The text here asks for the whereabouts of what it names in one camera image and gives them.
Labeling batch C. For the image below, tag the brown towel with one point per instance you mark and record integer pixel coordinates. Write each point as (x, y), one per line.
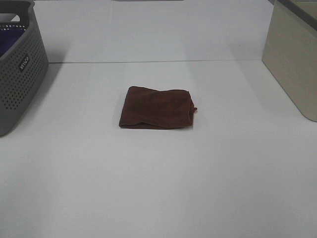
(146, 108)

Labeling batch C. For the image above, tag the grey perforated plastic basket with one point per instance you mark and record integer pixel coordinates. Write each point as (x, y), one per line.
(23, 67)

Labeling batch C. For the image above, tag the purple towel in basket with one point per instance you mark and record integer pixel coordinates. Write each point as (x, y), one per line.
(8, 37)

